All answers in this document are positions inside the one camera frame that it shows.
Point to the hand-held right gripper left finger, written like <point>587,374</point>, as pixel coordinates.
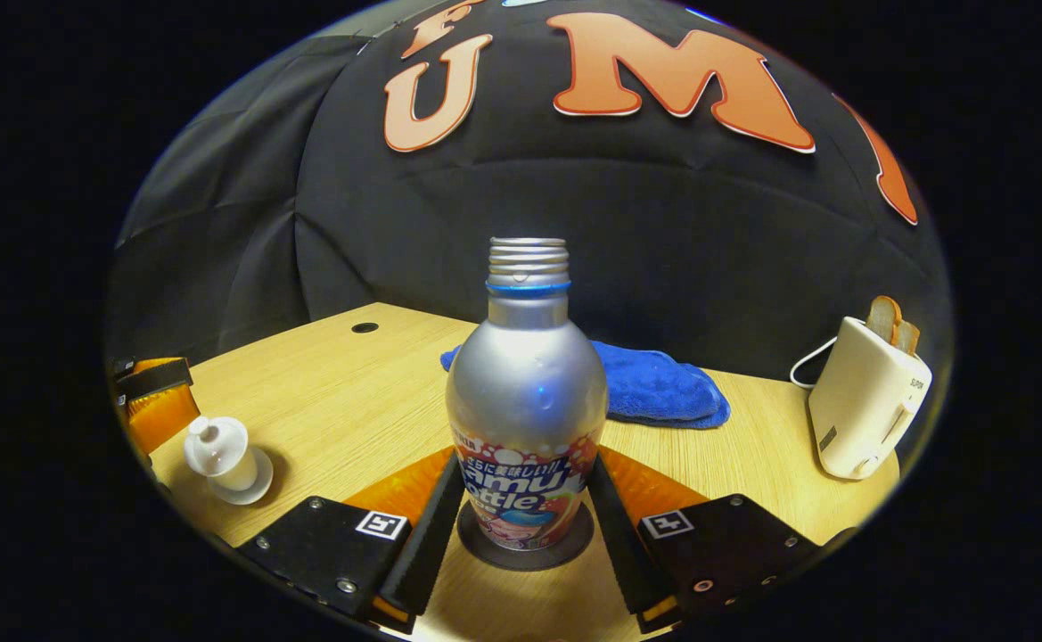
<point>422,553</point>

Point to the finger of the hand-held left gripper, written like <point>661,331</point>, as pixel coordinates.
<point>159,415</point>

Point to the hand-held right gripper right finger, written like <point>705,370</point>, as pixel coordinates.
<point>627,557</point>

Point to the dark round coaster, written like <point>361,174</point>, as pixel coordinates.
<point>574,539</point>

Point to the silver water bottle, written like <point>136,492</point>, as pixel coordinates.
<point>528,392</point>

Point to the blue towel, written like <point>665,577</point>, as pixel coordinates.
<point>663,388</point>

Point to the black backdrop cloth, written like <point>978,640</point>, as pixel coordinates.
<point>351,241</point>

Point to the white toaster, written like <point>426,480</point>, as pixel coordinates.
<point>868,410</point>

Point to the bread slice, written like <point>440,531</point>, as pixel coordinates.
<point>884,319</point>
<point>909,337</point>

